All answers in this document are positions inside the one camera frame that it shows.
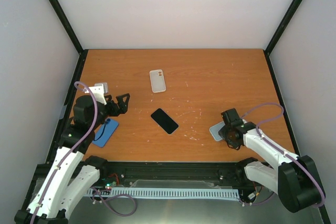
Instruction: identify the black smartphone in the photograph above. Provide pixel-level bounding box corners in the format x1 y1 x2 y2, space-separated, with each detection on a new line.
151 108 179 134

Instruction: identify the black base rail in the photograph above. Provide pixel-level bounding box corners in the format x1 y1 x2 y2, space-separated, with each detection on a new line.
34 161 316 190

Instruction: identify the light blue phone case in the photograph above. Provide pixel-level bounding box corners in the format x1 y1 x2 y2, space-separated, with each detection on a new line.
209 122 225 142

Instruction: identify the light blue cable duct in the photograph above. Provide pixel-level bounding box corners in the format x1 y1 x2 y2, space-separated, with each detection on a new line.
101 187 240 201

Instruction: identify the green led circuit board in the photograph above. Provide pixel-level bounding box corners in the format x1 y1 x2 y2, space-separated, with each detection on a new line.
104 181 119 190

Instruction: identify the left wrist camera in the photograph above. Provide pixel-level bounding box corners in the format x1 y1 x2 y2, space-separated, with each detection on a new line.
89 82 108 105

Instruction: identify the black right frame post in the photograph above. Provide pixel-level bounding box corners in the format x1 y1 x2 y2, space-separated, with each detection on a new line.
264 0 320 57

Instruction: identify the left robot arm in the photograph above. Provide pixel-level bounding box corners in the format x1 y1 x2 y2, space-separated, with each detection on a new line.
14 93 130 223

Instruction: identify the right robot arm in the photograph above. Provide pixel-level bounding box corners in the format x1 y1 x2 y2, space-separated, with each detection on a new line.
218 108 326 212

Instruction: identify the black left frame post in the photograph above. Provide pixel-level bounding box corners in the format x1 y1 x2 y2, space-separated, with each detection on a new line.
33 0 89 57

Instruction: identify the white phone case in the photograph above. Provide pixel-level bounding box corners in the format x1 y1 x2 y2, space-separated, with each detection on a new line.
149 69 166 93

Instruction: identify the black frame post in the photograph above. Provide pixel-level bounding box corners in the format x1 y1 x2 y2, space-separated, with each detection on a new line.
33 0 89 57
264 0 320 57

